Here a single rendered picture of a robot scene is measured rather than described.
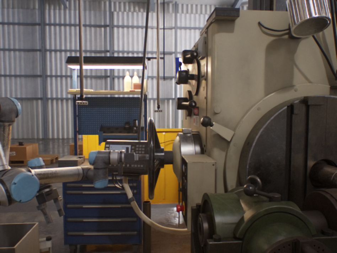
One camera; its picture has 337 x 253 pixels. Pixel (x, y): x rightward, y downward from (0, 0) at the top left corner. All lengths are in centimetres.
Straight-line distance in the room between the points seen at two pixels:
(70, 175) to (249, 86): 97
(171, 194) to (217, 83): 309
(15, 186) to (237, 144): 86
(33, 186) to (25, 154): 706
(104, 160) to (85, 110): 187
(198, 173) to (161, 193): 305
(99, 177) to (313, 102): 102
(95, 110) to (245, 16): 239
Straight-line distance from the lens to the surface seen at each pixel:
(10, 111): 168
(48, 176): 143
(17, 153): 837
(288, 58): 116
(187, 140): 119
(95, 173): 144
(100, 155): 141
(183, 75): 129
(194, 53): 115
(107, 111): 318
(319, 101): 105
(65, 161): 285
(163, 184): 394
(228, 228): 68
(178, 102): 145
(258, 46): 112
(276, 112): 101
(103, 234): 297
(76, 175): 150
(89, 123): 323
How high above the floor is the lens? 152
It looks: 4 degrees down
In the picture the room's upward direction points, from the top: straight up
